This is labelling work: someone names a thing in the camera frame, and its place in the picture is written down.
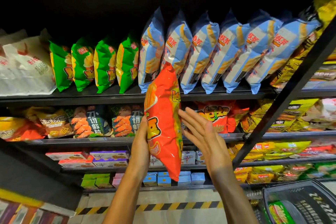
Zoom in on person's right hand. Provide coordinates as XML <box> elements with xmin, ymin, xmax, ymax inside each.
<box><xmin>178</xmin><ymin>107</ymin><xmax>234</xmax><ymax>176</ymax></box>

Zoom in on person's left hand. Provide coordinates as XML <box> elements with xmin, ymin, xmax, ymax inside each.
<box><xmin>127</xmin><ymin>116</ymin><xmax>151</xmax><ymax>182</ymax></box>

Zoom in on row of orange chip bags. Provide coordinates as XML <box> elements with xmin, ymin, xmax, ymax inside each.
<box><xmin>197</xmin><ymin>100</ymin><xmax>250</xmax><ymax>134</ymax></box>

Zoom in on dark shrimp chip bags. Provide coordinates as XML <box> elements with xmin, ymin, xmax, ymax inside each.
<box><xmin>111</xmin><ymin>105</ymin><xmax>144</xmax><ymax>138</ymax></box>
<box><xmin>69</xmin><ymin>106</ymin><xmax>113</xmax><ymax>139</ymax></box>

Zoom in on orange puffed snack bag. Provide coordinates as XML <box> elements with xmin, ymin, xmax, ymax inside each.
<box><xmin>144</xmin><ymin>64</ymin><xmax>183</xmax><ymax>181</ymax></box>

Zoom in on row of small blue boxes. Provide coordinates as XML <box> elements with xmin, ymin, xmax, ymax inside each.
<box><xmin>143</xmin><ymin>171</ymin><xmax>207</xmax><ymax>188</ymax></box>

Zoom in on green fries snack bag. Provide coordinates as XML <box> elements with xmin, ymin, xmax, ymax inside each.
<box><xmin>71</xmin><ymin>37</ymin><xmax>95</xmax><ymax>92</ymax></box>
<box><xmin>269</xmin><ymin>200</ymin><xmax>295</xmax><ymax>224</ymax></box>
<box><xmin>49</xmin><ymin>40</ymin><xmax>74</xmax><ymax>92</ymax></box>
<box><xmin>93</xmin><ymin>37</ymin><xmax>117</xmax><ymax>93</ymax></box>
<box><xmin>115</xmin><ymin>35</ymin><xmax>140</xmax><ymax>94</ymax></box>

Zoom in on tan snack bag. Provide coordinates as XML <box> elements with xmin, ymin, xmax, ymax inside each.
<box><xmin>23</xmin><ymin>107</ymin><xmax>74</xmax><ymax>138</ymax></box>

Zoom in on blue puffed snack bag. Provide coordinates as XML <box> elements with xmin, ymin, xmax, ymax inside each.
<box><xmin>201</xmin><ymin>10</ymin><xmax>250</xmax><ymax>94</ymax></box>
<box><xmin>160</xmin><ymin>10</ymin><xmax>193</xmax><ymax>77</ymax></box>
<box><xmin>223</xmin><ymin>10</ymin><xmax>283</xmax><ymax>93</ymax></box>
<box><xmin>138</xmin><ymin>7</ymin><xmax>166</xmax><ymax>94</ymax></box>
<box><xmin>247</xmin><ymin>14</ymin><xmax>321</xmax><ymax>95</ymax></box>
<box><xmin>180</xmin><ymin>11</ymin><xmax>220</xmax><ymax>94</ymax></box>

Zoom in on noodle packets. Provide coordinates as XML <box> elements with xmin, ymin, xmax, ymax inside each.
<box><xmin>299</xmin><ymin>142</ymin><xmax>336</xmax><ymax>158</ymax></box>
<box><xmin>270</xmin><ymin>0</ymin><xmax>336</xmax><ymax>88</ymax></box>

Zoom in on orange yellow snack bag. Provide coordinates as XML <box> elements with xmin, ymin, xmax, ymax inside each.
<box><xmin>0</xmin><ymin>116</ymin><xmax>47</xmax><ymax>142</ymax></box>

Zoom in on row of plain white bags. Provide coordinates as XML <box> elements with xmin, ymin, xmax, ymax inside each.
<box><xmin>0</xmin><ymin>29</ymin><xmax>57</xmax><ymax>96</ymax></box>

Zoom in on person's left forearm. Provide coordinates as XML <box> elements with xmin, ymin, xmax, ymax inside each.
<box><xmin>102</xmin><ymin>171</ymin><xmax>150</xmax><ymax>224</ymax></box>

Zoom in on black shopping basket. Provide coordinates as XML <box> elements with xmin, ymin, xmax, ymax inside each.
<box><xmin>247</xmin><ymin>179</ymin><xmax>336</xmax><ymax>224</ymax></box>

